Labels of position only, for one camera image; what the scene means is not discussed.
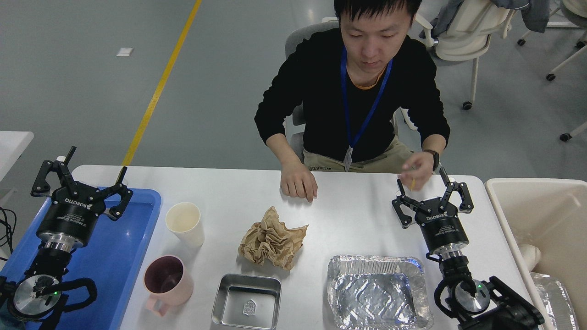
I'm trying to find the white office chair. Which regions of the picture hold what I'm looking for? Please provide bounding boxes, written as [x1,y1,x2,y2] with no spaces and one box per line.
[415,0,516,110]

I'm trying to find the white cup in bin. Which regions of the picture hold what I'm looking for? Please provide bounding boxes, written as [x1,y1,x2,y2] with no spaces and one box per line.
[518,244,542,272]

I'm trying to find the crumpled brown paper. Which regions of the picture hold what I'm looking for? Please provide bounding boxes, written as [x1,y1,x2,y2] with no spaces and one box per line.
[238,206,308,271]

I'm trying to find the blue plastic tray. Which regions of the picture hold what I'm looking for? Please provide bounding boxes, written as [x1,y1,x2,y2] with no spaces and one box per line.
[1,188,161,330]

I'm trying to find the person in black sweater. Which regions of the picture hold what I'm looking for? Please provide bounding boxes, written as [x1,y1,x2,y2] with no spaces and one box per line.
[255,0,449,175]

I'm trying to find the grey jacket on chair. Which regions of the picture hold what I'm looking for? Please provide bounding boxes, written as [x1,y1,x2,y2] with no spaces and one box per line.
[419,0,549,40]

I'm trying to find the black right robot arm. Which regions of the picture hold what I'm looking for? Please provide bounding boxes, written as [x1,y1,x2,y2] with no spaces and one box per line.
[392,168,545,330]

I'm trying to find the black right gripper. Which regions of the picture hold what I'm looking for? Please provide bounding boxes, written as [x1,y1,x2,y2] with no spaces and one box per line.
[392,167,474,255]

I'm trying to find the beige plastic bin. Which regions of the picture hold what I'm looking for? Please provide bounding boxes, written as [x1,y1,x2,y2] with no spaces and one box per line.
[486,178,587,330]

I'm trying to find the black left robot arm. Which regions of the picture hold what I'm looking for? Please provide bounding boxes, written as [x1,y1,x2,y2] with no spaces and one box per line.
[1,147,133,330]

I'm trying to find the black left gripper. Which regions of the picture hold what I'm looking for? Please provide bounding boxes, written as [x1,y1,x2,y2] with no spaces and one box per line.
[31,146,134,248]

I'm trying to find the foil tray in bin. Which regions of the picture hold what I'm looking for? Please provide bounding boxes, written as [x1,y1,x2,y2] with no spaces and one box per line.
[531,272,579,330]

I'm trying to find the black cables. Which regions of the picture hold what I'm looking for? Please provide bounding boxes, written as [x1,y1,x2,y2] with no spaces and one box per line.
[0,207,17,262]

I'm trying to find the person left hand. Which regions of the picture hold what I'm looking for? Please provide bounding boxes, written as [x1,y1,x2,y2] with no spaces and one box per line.
[398,152,434,191]

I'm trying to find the pink mug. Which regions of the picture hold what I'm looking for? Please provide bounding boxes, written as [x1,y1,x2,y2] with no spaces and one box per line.
[144,255,194,317]

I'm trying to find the square steel tray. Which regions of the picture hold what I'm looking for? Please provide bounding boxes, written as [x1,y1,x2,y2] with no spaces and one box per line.
[211,274,281,330]

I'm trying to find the white side table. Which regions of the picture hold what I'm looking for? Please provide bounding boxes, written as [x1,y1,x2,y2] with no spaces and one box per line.
[0,130,34,181]

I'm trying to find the cream paper cup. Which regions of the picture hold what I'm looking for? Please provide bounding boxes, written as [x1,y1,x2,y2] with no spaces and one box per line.
[165,201,205,248]

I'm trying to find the person right hand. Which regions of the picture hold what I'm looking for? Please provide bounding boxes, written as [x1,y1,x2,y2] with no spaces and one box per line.
[280,159,317,203]

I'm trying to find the aluminium foil tray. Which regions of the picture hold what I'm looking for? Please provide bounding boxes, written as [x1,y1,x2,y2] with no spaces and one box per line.
[327,255,433,330]

